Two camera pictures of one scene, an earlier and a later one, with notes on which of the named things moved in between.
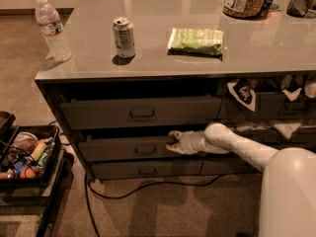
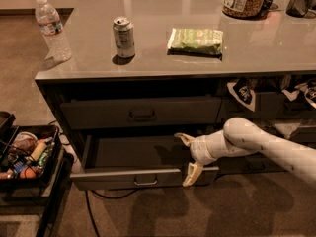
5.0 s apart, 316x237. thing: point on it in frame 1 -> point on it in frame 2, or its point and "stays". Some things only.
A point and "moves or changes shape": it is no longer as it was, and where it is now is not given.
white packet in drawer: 287,129 stays
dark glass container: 300,0 stays
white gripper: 187,142 -> 198,150
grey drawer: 131,149 moves or changes shape
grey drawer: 139,112 stays
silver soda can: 123,33 stays
